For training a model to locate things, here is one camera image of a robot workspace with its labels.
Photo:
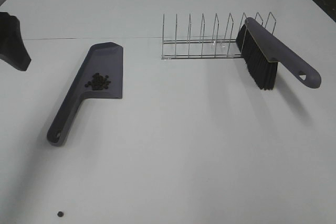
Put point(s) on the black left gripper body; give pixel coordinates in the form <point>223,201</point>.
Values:
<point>13,50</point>

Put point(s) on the grey plastic dustpan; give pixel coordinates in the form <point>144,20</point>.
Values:
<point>105,58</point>

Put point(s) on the pile of coffee beans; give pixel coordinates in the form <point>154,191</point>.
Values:
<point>98,82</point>

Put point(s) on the grey brush black bristles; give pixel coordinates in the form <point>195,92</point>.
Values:
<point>262,52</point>

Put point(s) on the metal wire rack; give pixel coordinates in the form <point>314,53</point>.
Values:
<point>216,39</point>

